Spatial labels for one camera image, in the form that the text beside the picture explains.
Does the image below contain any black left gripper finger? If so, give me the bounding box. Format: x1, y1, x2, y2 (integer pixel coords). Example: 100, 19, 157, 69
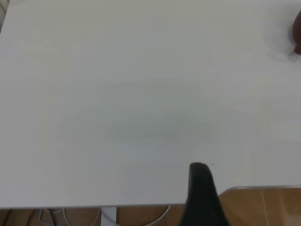
178, 162, 230, 226

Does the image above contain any red ceramic mug white inside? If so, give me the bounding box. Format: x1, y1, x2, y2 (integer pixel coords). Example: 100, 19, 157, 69
293, 10, 301, 56

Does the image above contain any white table leg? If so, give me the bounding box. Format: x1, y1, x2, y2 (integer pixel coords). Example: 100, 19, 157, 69
101, 207, 118, 226

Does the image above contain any white cable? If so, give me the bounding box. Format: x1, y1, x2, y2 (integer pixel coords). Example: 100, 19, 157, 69
117, 206, 171, 226
39, 207, 71, 226

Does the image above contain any black cable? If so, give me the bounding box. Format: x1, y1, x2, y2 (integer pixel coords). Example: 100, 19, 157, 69
0, 209, 15, 226

